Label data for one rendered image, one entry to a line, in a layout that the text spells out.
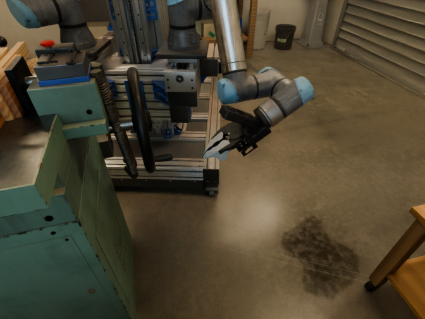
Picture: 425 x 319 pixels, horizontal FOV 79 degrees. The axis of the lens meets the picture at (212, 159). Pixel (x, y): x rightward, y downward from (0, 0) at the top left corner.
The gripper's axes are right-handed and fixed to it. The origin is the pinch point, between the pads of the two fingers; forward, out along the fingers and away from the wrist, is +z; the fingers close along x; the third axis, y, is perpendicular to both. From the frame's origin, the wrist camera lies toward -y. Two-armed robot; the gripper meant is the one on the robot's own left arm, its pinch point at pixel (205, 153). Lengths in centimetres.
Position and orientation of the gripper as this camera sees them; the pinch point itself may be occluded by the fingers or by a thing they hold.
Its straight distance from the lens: 76.4
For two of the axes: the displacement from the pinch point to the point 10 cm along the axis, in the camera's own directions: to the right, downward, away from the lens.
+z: -8.1, 5.8, 0.9
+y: 4.7, 5.4, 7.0
